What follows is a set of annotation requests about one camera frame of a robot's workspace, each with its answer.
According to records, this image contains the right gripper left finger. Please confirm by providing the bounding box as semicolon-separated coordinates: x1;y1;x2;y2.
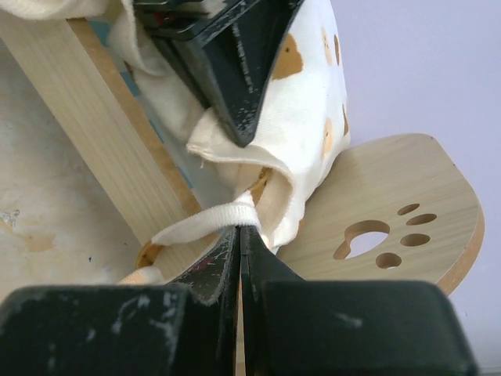
1;228;240;375

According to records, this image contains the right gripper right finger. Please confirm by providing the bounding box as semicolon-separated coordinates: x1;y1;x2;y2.
240;226;479;375

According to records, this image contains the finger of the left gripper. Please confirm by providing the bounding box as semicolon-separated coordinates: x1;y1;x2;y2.
133;0;302;147

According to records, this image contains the bear print white cushion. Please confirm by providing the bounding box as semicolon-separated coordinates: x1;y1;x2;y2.
50;0;353;287

